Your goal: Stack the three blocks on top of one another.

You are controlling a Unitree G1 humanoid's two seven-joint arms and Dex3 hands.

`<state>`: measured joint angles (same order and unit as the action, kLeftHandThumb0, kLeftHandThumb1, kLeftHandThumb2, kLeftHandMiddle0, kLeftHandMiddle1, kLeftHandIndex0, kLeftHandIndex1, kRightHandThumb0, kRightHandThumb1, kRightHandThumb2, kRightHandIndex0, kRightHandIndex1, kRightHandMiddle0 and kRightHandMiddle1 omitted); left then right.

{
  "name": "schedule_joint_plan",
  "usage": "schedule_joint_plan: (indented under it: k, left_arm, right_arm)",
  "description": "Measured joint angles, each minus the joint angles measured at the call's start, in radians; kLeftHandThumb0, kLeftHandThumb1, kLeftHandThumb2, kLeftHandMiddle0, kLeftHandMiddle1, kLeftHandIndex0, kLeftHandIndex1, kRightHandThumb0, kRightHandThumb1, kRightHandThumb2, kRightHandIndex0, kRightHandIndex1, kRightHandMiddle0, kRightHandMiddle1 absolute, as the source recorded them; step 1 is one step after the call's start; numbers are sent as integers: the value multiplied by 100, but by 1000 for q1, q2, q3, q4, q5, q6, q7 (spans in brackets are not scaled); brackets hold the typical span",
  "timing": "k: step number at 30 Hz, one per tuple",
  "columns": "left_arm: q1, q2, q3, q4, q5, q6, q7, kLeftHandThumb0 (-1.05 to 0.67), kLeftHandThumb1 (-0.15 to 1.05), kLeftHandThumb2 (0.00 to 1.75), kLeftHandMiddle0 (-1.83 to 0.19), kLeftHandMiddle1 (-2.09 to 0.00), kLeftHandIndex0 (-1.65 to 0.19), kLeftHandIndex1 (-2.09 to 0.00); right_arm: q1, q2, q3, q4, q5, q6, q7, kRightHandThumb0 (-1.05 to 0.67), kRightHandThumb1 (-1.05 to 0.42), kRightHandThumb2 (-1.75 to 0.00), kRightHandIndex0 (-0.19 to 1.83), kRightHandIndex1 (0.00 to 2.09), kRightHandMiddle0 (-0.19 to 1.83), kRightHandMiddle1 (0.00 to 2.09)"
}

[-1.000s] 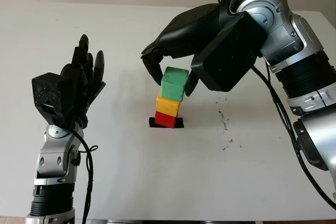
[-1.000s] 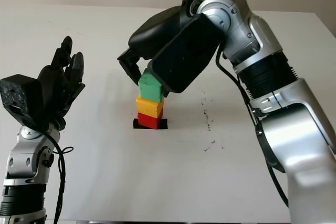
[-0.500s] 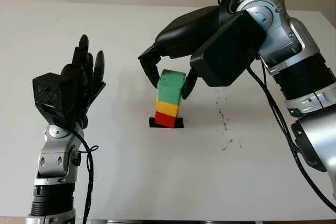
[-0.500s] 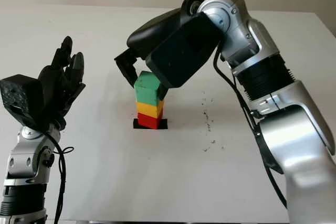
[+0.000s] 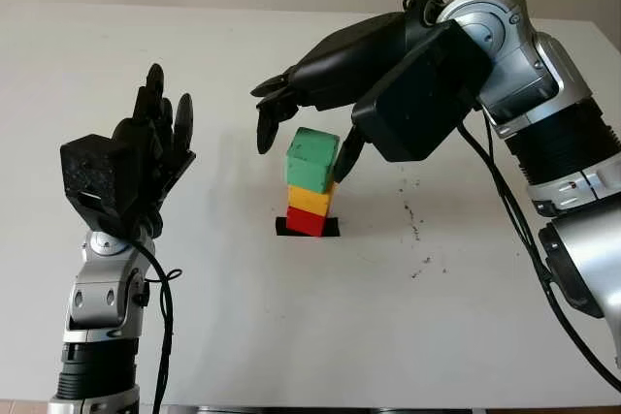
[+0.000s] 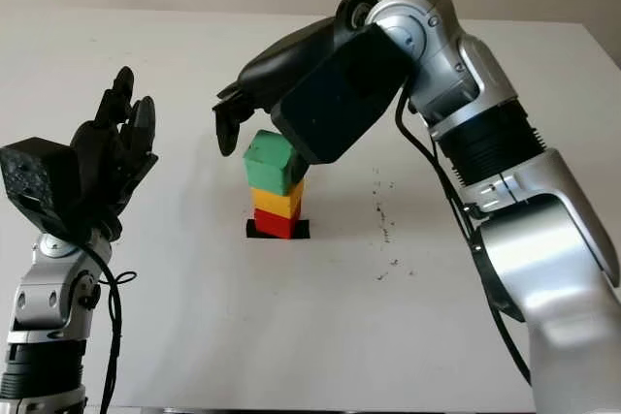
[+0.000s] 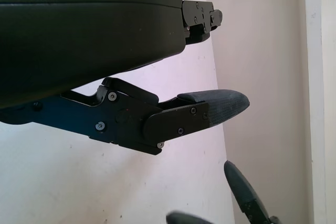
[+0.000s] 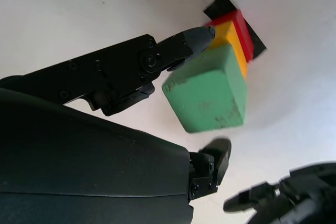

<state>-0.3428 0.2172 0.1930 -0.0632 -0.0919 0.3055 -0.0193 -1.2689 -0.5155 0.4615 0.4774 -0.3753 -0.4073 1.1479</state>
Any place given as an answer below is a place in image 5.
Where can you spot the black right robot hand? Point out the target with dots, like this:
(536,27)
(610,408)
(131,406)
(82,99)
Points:
(349,65)

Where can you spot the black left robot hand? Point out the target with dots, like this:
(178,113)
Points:
(150,157)

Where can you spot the green cube block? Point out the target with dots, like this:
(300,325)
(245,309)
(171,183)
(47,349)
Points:
(310,164)

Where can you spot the yellow cube block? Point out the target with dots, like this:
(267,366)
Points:
(308,200)

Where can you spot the red cube block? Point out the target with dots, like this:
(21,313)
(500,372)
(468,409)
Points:
(304,222)

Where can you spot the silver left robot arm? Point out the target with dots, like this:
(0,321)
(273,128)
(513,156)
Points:
(97,297)

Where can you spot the black tape strip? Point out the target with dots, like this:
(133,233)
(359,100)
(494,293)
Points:
(334,229)

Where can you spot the dark robot torso edge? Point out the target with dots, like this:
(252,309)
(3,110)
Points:
(315,409)

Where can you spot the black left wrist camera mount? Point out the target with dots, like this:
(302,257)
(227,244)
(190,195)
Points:
(92,167)

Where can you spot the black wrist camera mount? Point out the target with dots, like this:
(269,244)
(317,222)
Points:
(92,167)
(417,108)

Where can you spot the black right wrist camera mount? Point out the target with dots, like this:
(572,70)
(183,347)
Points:
(417,108)

